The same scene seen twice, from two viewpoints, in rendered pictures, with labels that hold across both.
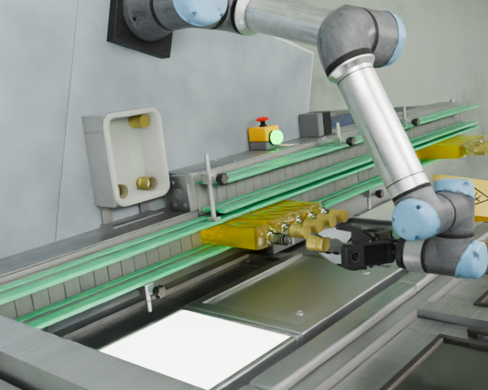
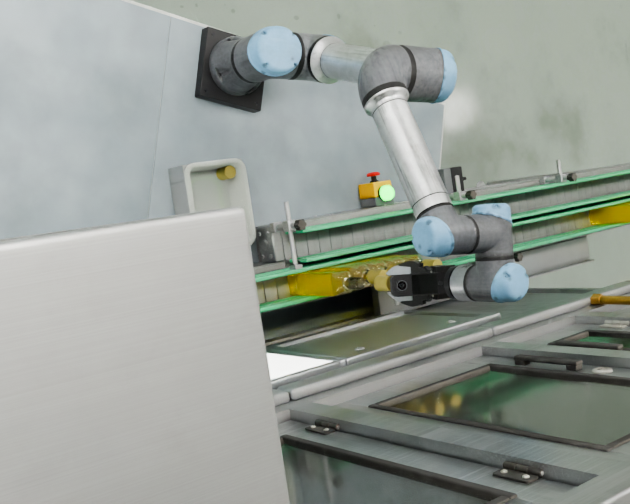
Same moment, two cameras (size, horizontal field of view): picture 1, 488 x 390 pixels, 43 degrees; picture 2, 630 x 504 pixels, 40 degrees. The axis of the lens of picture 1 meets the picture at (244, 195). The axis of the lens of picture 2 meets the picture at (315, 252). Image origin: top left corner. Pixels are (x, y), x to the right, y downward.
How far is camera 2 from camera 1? 0.72 m
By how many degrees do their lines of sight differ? 14
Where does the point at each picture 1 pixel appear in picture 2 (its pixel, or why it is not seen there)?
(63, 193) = not seen: hidden behind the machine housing
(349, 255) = (396, 284)
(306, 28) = not seen: hidden behind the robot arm
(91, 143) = (176, 193)
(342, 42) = (372, 78)
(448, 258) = (484, 280)
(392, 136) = (413, 160)
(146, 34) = (231, 88)
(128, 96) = (218, 149)
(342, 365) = (372, 381)
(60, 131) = (146, 181)
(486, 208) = not seen: outside the picture
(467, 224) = (500, 245)
